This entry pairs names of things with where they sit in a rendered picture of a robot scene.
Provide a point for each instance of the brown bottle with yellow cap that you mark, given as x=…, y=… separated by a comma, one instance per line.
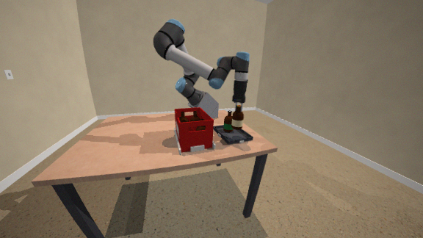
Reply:
x=237, y=119

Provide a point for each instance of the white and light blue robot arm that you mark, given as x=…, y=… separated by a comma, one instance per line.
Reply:
x=169, y=44

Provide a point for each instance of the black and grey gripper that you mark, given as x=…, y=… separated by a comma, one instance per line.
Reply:
x=240, y=86

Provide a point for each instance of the red crate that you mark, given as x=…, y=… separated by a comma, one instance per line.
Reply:
x=188, y=136

